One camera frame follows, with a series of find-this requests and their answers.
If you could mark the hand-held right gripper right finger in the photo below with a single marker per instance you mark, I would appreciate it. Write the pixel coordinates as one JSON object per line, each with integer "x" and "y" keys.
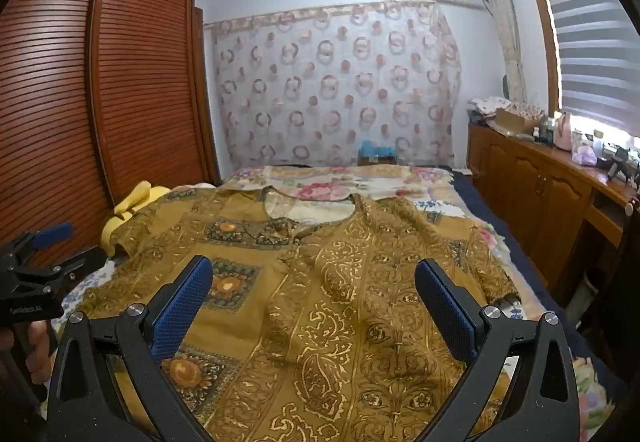
{"x": 447, "y": 312}

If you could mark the wooden window frame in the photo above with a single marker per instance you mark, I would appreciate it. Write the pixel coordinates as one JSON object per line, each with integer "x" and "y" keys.
{"x": 542, "y": 22}

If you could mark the open cardboard box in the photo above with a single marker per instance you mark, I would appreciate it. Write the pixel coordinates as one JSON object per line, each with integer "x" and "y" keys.
{"x": 512, "y": 119}

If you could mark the blue floral bed sheet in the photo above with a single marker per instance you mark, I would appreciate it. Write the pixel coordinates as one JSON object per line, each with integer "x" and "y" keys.
{"x": 92, "y": 279}

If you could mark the trash bin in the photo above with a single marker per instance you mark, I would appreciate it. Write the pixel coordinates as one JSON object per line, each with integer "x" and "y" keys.
{"x": 590, "y": 294}

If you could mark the navy mattress cover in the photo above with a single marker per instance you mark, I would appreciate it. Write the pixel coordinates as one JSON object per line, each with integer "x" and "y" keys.
{"x": 490, "y": 222}

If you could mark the pale pink cloth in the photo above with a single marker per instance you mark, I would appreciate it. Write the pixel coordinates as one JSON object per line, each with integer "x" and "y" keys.
{"x": 205, "y": 185}

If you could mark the grey zebra window blind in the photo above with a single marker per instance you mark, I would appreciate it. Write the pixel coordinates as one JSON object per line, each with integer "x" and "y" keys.
{"x": 590, "y": 47}

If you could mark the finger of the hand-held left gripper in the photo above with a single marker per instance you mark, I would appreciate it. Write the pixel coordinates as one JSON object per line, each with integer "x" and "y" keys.
{"x": 52, "y": 234}
{"x": 65, "y": 268}

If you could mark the beige window curtain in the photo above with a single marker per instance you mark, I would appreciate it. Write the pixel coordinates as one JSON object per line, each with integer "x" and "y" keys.
{"x": 505, "y": 22}

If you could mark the circle print sheer curtain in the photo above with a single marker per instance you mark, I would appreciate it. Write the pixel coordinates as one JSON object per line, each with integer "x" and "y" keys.
{"x": 325, "y": 87}

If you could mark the person's left hand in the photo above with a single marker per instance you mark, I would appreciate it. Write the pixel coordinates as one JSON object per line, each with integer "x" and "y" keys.
{"x": 40, "y": 347}

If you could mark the mustard patterned shirt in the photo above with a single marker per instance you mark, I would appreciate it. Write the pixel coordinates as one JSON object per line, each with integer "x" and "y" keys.
{"x": 310, "y": 282}

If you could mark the black mini tripod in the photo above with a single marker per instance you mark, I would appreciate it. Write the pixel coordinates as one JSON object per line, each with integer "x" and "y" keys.
{"x": 620, "y": 163}

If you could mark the folded floral cloth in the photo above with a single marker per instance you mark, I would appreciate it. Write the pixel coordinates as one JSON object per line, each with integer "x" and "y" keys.
{"x": 487, "y": 103}

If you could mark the pink jug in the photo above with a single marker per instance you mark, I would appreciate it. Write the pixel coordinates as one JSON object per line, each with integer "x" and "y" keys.
{"x": 564, "y": 134}

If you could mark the purple plastic bag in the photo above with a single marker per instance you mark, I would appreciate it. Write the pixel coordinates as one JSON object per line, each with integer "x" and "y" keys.
{"x": 586, "y": 155}

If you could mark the pink floral blanket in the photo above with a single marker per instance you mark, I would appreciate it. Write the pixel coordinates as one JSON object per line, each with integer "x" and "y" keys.
{"x": 320, "y": 182}

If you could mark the brown cardboard box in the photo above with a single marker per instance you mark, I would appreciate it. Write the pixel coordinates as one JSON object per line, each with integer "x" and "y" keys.
{"x": 377, "y": 160}

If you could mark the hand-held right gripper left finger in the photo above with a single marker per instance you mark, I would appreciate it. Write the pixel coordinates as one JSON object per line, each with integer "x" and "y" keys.
{"x": 182, "y": 307}

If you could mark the wooden sideboard cabinet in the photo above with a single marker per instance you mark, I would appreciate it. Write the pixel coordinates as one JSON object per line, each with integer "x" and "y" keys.
{"x": 530, "y": 187}

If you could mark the blue cloth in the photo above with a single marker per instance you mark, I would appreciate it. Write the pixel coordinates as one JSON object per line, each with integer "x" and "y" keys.
{"x": 376, "y": 148}

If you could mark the wooden louvered wardrobe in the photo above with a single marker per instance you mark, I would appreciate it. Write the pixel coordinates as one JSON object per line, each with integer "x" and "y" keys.
{"x": 140, "y": 72}

